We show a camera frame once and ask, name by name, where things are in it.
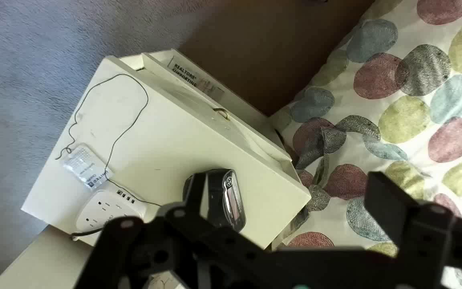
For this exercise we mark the white nightstand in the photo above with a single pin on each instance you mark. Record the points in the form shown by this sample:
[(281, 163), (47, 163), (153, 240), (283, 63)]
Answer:
[(188, 138)]

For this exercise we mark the white label sticker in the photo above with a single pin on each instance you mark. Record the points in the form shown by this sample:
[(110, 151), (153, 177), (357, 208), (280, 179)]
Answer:
[(193, 79)]

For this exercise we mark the white power strip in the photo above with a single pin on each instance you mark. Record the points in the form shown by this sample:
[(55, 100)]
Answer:
[(105, 206)]

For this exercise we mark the clear plastic packet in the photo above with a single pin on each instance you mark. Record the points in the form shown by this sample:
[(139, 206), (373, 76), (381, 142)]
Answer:
[(86, 167)]

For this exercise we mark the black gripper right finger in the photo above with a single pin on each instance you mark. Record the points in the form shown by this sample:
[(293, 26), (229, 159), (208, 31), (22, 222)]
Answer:
[(429, 235)]

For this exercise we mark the brown wooden bed frame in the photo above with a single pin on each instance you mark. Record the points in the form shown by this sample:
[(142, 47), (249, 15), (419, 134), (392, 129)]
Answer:
[(264, 49)]

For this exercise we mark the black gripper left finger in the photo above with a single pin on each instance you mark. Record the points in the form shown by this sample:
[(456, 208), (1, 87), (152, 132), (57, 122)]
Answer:
[(135, 251)]

